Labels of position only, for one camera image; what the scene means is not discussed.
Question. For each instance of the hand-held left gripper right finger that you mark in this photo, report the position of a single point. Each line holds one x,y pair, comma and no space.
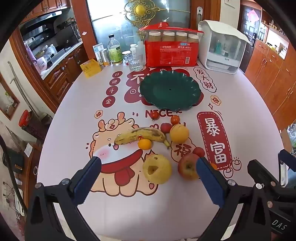
210,183

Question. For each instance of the brown woven basket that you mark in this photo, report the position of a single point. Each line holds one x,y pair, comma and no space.
39,127

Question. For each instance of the white blue carton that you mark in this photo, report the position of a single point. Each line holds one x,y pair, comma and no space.
97,49

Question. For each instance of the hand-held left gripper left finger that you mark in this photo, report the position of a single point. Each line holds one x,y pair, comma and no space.
86,183

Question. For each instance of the red paper cup pack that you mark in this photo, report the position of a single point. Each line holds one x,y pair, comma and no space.
171,55

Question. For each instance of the black range hood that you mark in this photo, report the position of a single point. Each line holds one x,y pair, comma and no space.
41,19

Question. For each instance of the small metal can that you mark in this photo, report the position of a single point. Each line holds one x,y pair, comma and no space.
104,59

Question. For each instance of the short white pill bottle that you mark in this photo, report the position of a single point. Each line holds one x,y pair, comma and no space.
133,48

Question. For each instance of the spotted yellow banana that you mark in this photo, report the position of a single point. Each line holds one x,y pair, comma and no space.
138,135

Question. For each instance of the large yellow orange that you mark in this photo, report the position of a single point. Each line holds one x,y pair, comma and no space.
179,133

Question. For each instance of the wooden kitchen upper cabinets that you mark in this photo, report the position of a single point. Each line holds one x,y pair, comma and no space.
50,5

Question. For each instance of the grey metal pole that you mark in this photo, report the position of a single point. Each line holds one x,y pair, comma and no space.
20,88

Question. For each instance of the yellow pear with hole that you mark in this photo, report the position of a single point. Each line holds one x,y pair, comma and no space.
159,173

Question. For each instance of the small dark cherry tomato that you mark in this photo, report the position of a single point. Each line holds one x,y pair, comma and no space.
155,117

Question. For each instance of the small glass jar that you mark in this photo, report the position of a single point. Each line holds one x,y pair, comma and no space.
125,55

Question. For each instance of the white countertop sterilizer cabinet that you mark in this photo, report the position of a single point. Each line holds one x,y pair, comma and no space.
208,53

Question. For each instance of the frosted glass door gold ornament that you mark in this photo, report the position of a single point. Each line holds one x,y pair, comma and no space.
166,14

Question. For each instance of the dark green scalloped plate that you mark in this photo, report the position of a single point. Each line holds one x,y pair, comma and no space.
170,90

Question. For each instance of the red yellow apple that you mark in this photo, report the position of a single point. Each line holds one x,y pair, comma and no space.
187,166

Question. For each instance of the clear glass tumbler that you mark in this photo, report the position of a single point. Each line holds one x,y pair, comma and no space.
134,63

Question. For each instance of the yellow cardboard box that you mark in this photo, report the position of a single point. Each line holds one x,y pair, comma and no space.
91,68

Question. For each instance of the wooden wall cabinets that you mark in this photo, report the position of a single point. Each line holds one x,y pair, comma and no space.
272,76

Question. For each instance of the orange-red cherry tomato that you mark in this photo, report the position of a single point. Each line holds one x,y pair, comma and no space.
175,119

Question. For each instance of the lit display shelf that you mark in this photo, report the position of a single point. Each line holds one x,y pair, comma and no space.
275,30

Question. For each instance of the small red plum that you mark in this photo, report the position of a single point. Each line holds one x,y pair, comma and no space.
165,128
198,151

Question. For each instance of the clear bottle green label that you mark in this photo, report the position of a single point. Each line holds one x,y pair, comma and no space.
115,54

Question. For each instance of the wooden kitchen base cabinet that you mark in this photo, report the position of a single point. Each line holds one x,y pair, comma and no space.
62,76

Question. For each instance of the red paper door decoration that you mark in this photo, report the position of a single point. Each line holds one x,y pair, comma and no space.
253,15

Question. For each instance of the pink rice cooker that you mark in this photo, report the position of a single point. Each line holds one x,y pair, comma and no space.
41,64

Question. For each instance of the small tangerine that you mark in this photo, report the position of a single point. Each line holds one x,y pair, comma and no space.
144,144
214,166

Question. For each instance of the red bucket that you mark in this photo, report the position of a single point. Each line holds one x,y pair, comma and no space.
25,118

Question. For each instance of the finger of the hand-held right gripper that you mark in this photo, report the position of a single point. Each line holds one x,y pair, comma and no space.
259,170
286,155

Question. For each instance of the clear plastic bag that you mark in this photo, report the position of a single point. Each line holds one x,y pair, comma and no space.
291,135

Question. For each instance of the dark brown entrance door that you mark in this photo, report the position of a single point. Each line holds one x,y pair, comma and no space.
245,25

